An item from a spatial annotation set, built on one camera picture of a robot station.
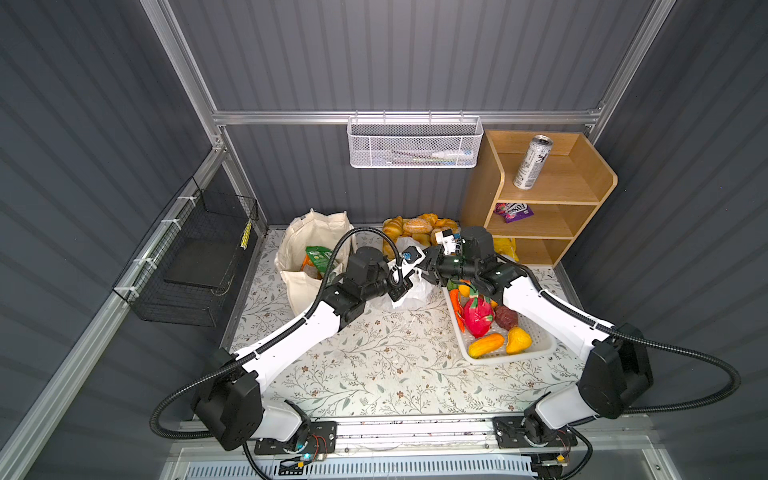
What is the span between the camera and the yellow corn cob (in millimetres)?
858

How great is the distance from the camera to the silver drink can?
786mm

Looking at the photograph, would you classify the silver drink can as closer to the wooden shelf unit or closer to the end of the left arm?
the wooden shelf unit

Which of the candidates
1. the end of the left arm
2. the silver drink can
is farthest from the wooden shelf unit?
the end of the left arm

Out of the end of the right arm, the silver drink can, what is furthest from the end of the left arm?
the silver drink can

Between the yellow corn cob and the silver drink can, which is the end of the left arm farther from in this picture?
the silver drink can

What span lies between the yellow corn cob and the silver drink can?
46 cm
